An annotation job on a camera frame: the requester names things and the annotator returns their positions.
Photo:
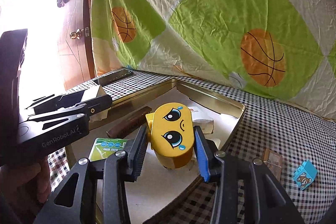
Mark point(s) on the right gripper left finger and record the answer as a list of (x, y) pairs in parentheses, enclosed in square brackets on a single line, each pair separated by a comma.
[(74, 200)]

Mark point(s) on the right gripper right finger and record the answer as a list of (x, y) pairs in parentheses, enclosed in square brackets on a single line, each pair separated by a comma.
[(265, 200)]

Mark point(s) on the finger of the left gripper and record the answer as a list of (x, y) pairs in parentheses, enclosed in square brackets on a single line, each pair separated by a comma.
[(53, 102), (45, 121)]

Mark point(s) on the dark brown wooden bar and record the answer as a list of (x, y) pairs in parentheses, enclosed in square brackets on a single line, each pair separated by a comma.
[(127, 125)]

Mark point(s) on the brown framed picture box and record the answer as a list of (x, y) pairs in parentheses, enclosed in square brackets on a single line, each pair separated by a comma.
[(273, 161)]

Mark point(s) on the green floss pick box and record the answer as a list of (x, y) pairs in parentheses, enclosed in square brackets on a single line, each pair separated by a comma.
[(102, 148)]

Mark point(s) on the blue bear toy block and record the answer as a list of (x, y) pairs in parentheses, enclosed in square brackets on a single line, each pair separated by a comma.
[(305, 174)]

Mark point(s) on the yellow face toy block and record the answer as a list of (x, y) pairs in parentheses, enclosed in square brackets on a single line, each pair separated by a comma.
[(172, 134)]

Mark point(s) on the white cardboard box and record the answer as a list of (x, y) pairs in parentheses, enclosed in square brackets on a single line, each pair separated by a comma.
[(201, 119)]

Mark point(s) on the left hand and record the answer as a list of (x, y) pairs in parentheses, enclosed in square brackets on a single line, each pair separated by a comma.
[(12, 179)]

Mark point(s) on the black smartphone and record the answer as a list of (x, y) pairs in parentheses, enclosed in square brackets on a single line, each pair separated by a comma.
[(113, 77)]

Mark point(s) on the brass door knob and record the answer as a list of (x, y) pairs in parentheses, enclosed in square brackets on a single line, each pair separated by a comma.
[(80, 33)]

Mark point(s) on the checkered tablecloth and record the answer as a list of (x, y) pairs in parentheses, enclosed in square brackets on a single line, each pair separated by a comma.
[(293, 133)]

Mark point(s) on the gold metal tin box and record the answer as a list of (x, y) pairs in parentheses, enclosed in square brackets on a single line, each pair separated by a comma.
[(168, 173)]

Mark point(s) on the wooden door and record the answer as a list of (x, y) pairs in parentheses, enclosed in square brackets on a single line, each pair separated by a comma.
[(53, 62)]

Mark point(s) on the basketball pattern quilt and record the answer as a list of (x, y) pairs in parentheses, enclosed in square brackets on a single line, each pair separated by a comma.
[(278, 49)]

